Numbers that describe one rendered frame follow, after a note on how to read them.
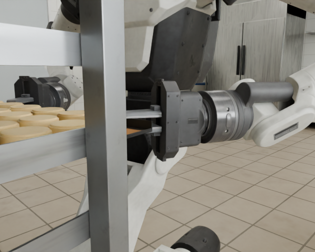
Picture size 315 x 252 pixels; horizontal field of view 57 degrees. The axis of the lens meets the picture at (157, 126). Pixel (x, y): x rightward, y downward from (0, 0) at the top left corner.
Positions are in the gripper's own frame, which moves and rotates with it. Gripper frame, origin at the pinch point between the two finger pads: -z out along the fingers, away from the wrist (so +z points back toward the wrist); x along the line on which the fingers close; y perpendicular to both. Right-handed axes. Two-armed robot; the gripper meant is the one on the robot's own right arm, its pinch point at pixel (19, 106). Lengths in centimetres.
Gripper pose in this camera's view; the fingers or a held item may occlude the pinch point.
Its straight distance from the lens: 68.6
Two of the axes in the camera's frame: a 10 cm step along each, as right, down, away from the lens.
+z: 0.9, -1.9, 9.8
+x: 0.0, -9.8, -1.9
